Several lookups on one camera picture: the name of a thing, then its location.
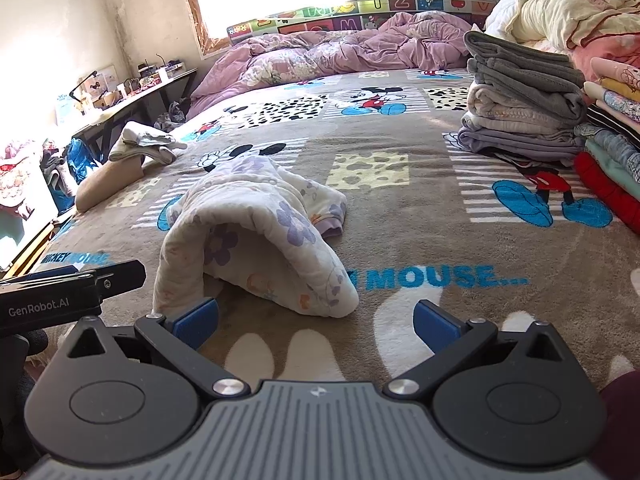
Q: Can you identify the person's maroon clothing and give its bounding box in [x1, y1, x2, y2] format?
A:
[597, 370, 640, 480]

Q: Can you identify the blue plastic bag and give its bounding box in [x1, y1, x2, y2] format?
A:
[67, 139, 98, 186]

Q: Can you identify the colourful alphabet play mat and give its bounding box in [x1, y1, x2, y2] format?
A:
[226, 0, 493, 41]

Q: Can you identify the black desk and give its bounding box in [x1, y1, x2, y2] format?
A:
[70, 67, 198, 161]

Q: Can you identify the purple floral quilt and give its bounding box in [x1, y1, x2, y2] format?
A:
[187, 10, 476, 111]

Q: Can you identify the white quilt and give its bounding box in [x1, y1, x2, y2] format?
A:
[484, 0, 528, 36]

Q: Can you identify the white picture frame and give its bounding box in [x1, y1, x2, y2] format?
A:
[80, 65, 118, 101]

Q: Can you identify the white crumpled cloth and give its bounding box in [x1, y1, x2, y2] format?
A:
[109, 121, 188, 166]

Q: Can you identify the row of folded colourful clothes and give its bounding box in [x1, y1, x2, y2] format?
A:
[572, 55, 640, 236]

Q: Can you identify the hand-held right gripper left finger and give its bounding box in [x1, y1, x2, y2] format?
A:
[59, 297, 252, 401]

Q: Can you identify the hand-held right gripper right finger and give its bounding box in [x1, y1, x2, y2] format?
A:
[382, 300, 572, 402]

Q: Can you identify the white floral padded garment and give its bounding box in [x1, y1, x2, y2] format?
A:
[152, 155, 361, 318]

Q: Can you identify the pile of cream pink clothes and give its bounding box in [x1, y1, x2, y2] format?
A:
[510, 0, 640, 51]

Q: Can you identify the stack of folded grey clothes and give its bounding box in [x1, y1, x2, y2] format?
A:
[456, 30, 588, 163]

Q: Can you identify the dark cloth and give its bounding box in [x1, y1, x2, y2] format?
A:
[155, 102, 188, 131]

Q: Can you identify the black desk lamp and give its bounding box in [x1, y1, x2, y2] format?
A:
[70, 71, 98, 111]

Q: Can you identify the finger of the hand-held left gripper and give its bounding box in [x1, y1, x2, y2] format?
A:
[75, 260, 147, 303]

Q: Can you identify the pink blanket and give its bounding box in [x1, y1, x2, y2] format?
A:
[570, 35, 640, 73]

